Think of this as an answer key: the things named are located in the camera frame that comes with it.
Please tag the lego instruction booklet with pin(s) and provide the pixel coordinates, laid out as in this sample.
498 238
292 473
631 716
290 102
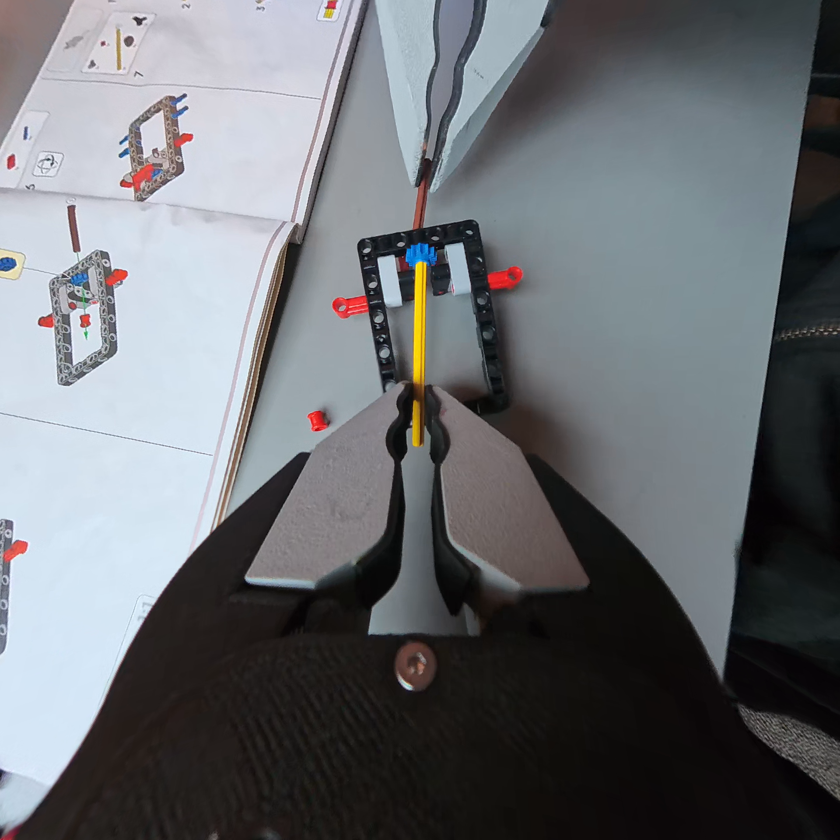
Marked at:
131 459

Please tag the blue lego gear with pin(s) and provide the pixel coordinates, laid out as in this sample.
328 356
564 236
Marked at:
417 254

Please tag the small red lego bush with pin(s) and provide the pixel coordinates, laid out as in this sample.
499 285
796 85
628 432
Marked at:
318 420

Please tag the person's dark clothing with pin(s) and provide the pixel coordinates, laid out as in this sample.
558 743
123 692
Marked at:
807 426

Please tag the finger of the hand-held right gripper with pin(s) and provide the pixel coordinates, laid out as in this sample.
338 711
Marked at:
499 59
403 72

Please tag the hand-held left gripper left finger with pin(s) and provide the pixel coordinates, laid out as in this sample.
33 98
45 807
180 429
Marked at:
328 512

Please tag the brown lego axle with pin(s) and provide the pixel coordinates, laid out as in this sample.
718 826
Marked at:
421 203

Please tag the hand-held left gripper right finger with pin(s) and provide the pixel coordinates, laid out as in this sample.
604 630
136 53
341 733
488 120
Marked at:
505 518

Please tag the grey woven fabric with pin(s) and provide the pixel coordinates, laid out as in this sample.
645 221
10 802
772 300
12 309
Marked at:
794 754

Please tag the yellow lego axle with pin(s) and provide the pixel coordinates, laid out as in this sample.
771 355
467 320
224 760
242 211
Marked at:
420 341

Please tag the black lego frame assembly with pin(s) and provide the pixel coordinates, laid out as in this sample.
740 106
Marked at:
377 315

